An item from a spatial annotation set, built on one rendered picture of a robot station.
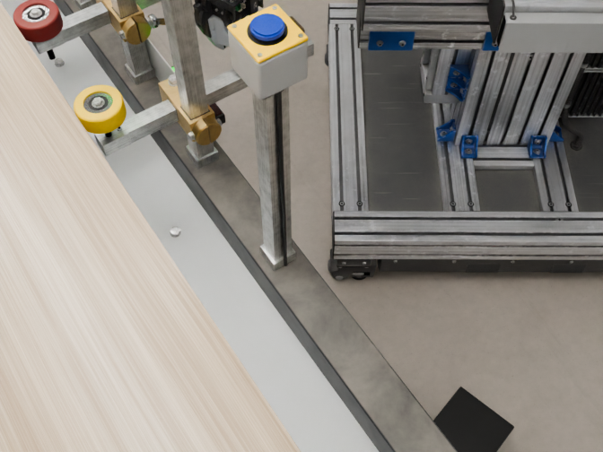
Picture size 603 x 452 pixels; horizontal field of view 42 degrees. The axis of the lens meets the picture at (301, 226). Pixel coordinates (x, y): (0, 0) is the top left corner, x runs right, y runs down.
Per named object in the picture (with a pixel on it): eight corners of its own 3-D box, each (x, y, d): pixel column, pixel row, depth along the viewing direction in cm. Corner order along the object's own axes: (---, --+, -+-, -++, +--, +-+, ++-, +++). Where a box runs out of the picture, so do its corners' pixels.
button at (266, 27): (273, 18, 93) (272, 7, 92) (291, 38, 92) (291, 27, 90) (244, 31, 92) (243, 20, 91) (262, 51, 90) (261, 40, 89)
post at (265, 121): (282, 239, 137) (275, 55, 99) (297, 260, 135) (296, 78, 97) (260, 252, 136) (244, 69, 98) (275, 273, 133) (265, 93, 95)
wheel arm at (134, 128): (304, 47, 150) (304, 31, 147) (314, 58, 149) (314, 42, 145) (98, 147, 137) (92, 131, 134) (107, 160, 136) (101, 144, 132)
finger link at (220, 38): (233, 70, 131) (229, 29, 123) (205, 55, 133) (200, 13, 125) (245, 59, 132) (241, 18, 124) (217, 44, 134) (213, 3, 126)
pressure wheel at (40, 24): (63, 36, 150) (46, -12, 141) (81, 62, 147) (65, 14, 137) (23, 53, 148) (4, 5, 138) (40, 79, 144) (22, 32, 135)
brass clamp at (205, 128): (188, 89, 145) (185, 69, 141) (225, 136, 139) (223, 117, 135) (159, 102, 143) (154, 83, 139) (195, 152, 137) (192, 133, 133)
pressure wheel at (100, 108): (96, 124, 139) (80, 79, 129) (140, 129, 138) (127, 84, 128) (83, 160, 134) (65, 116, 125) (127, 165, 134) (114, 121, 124)
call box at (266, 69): (277, 48, 100) (276, 2, 94) (308, 82, 97) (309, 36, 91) (231, 71, 98) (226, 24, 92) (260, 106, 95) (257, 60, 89)
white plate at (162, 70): (130, 39, 163) (121, 2, 155) (192, 118, 152) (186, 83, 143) (127, 39, 163) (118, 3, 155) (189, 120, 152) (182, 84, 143)
